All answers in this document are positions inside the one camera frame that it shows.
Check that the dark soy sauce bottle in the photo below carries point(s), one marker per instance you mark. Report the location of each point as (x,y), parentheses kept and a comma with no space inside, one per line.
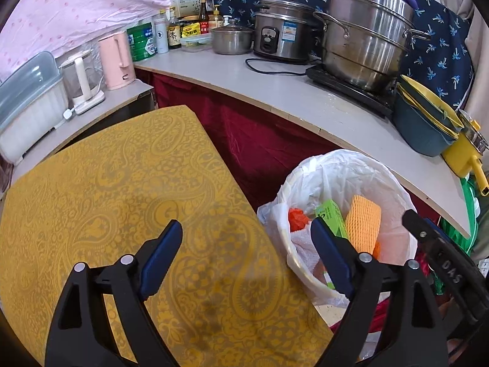
(174,30)

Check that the stainless rice cooker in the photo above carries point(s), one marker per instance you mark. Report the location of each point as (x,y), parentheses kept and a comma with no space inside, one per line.
(283,30)

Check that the orange foam net sleeve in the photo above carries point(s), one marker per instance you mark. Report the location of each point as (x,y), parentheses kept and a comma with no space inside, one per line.
(363,224)

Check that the large stainless steamer pot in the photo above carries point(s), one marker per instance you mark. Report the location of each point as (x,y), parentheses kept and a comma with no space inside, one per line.
(365,41)

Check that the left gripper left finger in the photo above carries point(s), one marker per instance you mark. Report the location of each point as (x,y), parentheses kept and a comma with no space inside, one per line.
(80,333)

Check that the yellow saucepan with handle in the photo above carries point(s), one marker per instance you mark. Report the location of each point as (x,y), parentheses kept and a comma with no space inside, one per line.
(464,156)

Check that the green white can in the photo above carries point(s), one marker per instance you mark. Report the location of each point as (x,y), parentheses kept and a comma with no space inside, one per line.
(141,42)

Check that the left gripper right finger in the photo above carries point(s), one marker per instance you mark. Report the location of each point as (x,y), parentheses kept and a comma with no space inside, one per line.
(361,278)

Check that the pink electric kettle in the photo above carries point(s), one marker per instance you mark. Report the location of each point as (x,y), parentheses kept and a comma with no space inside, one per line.
(116,60)

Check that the small stainless pot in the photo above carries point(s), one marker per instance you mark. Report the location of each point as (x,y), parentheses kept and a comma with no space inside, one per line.
(231,40)

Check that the white paper towel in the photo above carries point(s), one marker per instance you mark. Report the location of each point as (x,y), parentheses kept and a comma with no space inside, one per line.
(307,252)

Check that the black induction cooktop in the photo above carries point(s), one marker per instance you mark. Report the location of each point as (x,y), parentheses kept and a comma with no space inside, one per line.
(381,104)

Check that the navy floral cloth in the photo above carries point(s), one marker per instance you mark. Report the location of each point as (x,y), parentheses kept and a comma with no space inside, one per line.
(442,64)

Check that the white lined trash bin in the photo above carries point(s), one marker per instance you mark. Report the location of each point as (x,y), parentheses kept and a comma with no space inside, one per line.
(338,176)

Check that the glass white electric kettle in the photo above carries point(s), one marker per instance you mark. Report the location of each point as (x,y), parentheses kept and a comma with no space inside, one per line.
(82,81)

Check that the white box grey lid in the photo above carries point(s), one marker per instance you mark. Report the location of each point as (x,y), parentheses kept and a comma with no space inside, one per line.
(33,100)

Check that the stacked blue yellow basins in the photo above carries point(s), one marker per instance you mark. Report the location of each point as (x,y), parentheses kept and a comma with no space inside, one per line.
(427,124)

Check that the red velvet skirt cloth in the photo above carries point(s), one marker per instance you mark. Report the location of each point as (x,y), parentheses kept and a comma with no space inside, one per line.
(260,148)

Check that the white paper carton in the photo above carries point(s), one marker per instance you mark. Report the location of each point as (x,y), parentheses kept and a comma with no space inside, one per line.
(184,8)

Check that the pink dotted curtain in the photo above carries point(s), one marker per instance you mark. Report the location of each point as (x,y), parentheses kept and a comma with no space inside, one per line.
(59,26)

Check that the green toothpaste box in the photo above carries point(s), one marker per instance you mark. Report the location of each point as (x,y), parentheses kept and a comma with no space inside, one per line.
(331,214)

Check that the clear food container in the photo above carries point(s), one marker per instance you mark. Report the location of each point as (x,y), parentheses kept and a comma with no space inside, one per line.
(196,43)

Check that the white bottle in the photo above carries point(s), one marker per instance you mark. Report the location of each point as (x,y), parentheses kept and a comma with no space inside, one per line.
(160,32)

